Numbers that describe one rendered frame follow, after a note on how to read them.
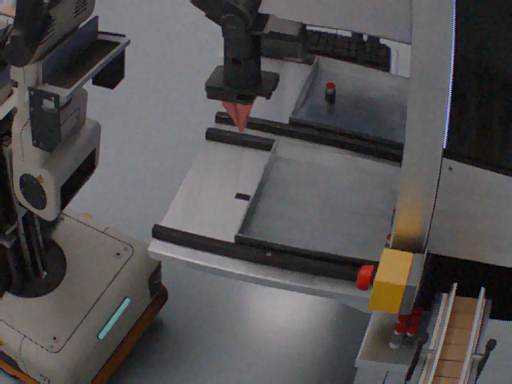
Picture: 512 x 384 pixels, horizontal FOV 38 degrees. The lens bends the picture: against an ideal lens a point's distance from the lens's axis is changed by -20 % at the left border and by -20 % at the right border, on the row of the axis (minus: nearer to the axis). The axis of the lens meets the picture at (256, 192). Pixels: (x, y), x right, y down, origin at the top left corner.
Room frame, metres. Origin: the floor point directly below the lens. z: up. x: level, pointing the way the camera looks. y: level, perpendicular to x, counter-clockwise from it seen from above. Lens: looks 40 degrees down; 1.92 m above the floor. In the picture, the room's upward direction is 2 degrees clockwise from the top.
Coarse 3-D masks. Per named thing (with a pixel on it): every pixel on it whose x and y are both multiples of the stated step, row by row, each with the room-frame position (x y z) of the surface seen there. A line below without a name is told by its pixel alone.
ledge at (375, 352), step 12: (384, 312) 0.94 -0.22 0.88; (372, 324) 0.91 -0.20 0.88; (384, 324) 0.91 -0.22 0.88; (420, 324) 0.90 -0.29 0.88; (372, 336) 0.88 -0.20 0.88; (384, 336) 0.88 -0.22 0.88; (360, 348) 0.86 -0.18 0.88; (372, 348) 0.85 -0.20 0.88; (384, 348) 0.85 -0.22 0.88; (396, 348) 0.85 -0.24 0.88; (360, 360) 0.83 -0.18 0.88; (372, 360) 0.82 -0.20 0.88; (384, 360) 0.82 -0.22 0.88; (396, 360) 0.82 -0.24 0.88; (408, 360) 0.82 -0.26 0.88
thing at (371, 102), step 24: (312, 72) 1.61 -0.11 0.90; (336, 72) 1.65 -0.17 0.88; (360, 72) 1.64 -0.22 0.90; (384, 72) 1.62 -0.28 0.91; (312, 96) 1.54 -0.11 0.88; (336, 96) 1.55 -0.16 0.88; (360, 96) 1.56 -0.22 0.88; (384, 96) 1.57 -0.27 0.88; (312, 120) 1.41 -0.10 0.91; (336, 120) 1.46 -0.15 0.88; (360, 120) 1.47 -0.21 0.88; (384, 120) 1.47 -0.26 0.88; (384, 144) 1.37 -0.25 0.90
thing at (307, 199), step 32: (288, 160) 1.32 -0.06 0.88; (320, 160) 1.31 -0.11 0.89; (352, 160) 1.30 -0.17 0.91; (256, 192) 1.20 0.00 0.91; (288, 192) 1.23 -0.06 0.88; (320, 192) 1.24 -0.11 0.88; (352, 192) 1.24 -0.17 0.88; (384, 192) 1.24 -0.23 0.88; (256, 224) 1.15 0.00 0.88; (288, 224) 1.15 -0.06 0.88; (320, 224) 1.15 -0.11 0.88; (352, 224) 1.15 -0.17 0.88; (384, 224) 1.15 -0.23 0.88; (320, 256) 1.05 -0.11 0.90; (352, 256) 1.04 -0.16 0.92
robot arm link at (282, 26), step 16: (224, 16) 1.09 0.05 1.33; (240, 16) 1.09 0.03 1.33; (256, 16) 1.15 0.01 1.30; (272, 16) 1.15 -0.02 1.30; (224, 32) 1.10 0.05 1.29; (240, 32) 1.10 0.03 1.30; (256, 32) 1.11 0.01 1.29; (272, 32) 1.11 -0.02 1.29; (288, 32) 1.11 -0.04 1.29; (304, 32) 1.12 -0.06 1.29; (272, 48) 1.11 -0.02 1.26; (288, 48) 1.10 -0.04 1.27; (304, 48) 1.12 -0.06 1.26
